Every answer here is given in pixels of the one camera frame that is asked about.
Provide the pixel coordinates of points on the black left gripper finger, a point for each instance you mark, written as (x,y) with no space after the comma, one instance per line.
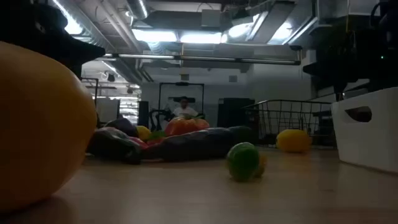
(88,53)

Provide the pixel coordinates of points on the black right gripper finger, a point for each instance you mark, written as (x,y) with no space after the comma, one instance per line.
(326,76)

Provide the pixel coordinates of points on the yellow lemon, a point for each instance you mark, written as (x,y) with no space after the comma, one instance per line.
(143,132)
(293,141)

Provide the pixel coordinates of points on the yellow bell pepper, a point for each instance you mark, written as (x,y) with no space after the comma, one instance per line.
(40,124)

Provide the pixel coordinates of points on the dark green zucchini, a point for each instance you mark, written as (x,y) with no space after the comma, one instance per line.
(112,144)

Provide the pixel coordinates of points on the dark green avocado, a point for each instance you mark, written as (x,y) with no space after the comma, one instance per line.
(242,133)

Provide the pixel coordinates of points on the orange red carrot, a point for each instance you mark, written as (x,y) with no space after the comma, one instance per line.
(140,143)

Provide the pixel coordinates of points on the small orange fruit green top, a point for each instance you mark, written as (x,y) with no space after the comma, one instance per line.
(155,136)

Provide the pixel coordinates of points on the orange ribbed pumpkin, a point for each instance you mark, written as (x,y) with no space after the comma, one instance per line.
(183,127)

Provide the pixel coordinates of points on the long purple eggplant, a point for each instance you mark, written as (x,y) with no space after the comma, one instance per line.
(192,144)

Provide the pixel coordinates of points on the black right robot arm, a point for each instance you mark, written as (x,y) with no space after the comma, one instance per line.
(390,46)

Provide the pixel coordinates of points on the background black robot arm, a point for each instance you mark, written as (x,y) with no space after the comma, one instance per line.
(155,115)

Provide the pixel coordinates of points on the ceiling light panel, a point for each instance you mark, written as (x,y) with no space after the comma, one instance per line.
(73,26)
(202,38)
(154,35)

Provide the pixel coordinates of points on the white panel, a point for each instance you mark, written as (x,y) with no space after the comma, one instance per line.
(107,109)

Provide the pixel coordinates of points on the white plastic bin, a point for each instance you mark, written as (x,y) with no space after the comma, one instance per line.
(367,146)

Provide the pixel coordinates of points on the tall black box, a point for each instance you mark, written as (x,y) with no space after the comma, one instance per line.
(143,113)

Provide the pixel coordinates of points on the black cabinet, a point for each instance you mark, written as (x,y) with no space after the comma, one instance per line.
(234,112)

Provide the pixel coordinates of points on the person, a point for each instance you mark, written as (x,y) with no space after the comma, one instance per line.
(185,111)

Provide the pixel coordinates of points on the grey overhead bar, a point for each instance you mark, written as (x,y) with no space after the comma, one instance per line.
(202,58)

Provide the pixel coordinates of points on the silver ventilation duct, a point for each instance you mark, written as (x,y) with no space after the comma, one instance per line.
(138,7)

